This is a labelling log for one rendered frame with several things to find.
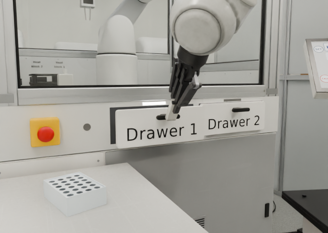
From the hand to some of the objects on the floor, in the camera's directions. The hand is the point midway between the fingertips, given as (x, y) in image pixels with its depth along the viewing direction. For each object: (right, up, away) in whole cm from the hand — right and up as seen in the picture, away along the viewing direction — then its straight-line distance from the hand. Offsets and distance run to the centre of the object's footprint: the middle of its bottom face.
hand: (173, 110), depth 80 cm
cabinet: (-22, -86, +67) cm, 111 cm away
